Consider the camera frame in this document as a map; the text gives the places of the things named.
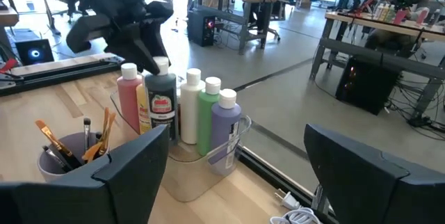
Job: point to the large white paint bottle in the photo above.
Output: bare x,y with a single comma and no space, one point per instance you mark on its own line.
189,112

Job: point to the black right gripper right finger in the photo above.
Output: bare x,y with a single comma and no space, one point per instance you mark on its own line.
347,175

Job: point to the large teal paint bottle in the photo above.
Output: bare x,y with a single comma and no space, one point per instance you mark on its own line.
161,102

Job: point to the lilac plastic cup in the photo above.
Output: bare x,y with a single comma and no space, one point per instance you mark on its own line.
48,166

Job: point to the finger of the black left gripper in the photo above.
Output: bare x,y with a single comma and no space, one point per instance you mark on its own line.
133,50
158,12

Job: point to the clear plastic bin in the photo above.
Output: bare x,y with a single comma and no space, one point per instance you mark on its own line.
194,178

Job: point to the large yellow paint bottle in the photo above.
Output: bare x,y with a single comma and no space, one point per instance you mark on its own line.
143,112

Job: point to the large red paint bottle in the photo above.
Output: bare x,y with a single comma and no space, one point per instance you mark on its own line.
128,98

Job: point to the black computer tower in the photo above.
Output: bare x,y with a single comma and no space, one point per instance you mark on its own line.
366,85
201,27

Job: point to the large green paint bottle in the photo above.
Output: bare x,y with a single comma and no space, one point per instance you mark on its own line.
205,123

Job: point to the large blue paint bottle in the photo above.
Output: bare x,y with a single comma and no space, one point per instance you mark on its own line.
224,126

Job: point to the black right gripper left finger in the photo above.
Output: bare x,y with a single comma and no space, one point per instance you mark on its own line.
139,168

